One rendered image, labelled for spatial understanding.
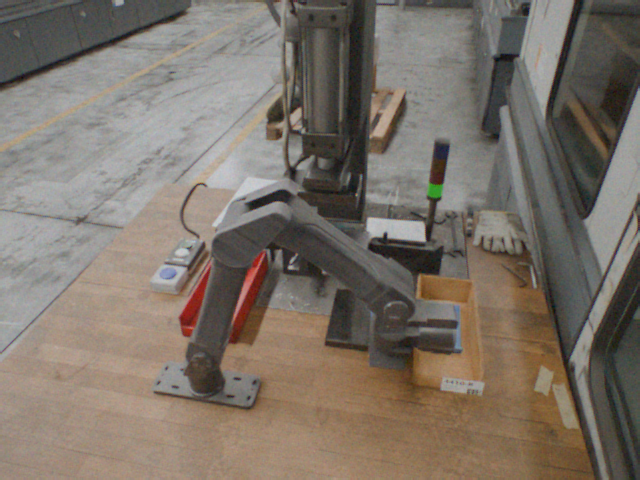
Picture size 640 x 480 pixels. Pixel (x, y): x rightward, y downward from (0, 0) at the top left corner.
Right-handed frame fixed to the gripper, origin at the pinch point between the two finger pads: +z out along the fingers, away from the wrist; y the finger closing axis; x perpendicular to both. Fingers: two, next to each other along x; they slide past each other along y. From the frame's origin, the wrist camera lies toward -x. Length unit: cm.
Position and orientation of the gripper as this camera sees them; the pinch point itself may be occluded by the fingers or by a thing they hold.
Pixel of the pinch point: (385, 349)
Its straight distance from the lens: 96.3
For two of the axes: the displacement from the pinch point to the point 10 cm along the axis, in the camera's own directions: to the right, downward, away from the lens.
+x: -9.9, -0.8, 1.2
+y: 1.3, -9.0, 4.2
